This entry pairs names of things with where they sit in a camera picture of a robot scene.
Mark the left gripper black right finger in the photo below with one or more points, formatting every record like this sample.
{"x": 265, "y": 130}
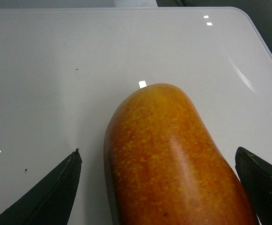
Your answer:
{"x": 256, "y": 177}

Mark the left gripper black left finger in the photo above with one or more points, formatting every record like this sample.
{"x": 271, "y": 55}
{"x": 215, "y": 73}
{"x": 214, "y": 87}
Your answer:
{"x": 51, "y": 200}

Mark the dark red mango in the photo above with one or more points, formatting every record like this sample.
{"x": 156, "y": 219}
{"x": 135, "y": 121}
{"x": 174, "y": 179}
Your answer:
{"x": 163, "y": 168}

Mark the white checkout scale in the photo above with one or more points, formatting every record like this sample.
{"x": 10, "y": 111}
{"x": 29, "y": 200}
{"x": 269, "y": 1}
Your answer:
{"x": 63, "y": 73}

